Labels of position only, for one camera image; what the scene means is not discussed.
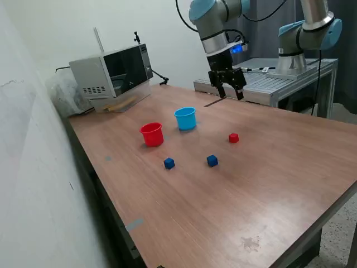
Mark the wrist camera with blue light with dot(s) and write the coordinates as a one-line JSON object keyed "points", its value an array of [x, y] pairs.
{"points": [[238, 48]]}

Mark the wooden slat riser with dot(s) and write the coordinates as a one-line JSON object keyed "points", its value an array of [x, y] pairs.
{"points": [[117, 106]]}

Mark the white warning label tag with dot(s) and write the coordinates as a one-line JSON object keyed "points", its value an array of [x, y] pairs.
{"points": [[265, 69]]}

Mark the long grey tape piece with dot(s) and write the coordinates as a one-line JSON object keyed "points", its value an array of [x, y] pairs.
{"points": [[134, 224]]}

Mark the blue plastic cup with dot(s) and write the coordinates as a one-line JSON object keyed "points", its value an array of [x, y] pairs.
{"points": [[186, 120]]}

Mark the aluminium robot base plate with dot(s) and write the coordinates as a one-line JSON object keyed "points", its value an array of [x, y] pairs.
{"points": [[279, 76]]}

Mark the silver microwave oven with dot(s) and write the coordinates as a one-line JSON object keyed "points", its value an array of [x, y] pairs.
{"points": [[117, 69]]}

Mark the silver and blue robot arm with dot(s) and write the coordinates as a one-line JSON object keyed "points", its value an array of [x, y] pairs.
{"points": [[212, 28]]}

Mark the grey metal edge bracket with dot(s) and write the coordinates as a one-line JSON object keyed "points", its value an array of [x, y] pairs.
{"points": [[131, 245]]}

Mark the black ball-head mount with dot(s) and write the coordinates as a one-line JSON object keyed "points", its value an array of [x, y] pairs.
{"points": [[136, 37]]}

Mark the blue cube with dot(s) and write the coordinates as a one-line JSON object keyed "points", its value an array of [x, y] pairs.
{"points": [[212, 161], [169, 163]]}

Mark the dark grey curtain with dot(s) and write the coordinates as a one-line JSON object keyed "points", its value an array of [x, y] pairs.
{"points": [[265, 42]]}

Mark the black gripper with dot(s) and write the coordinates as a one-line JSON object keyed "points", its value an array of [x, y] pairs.
{"points": [[220, 62]]}

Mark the red cube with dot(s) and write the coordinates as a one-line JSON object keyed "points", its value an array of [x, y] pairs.
{"points": [[233, 138]]}

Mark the dark tape strip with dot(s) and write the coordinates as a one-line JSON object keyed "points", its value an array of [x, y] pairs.
{"points": [[213, 102]]}

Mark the thin white rod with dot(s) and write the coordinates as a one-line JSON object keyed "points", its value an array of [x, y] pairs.
{"points": [[98, 39]]}

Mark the red plastic cup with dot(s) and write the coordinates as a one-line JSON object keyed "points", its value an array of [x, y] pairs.
{"points": [[152, 136]]}

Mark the aluminium extrusion robot stand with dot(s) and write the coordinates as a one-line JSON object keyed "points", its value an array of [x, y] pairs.
{"points": [[251, 81]]}

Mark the clear plastic bag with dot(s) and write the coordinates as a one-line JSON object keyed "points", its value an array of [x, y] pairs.
{"points": [[64, 92]]}

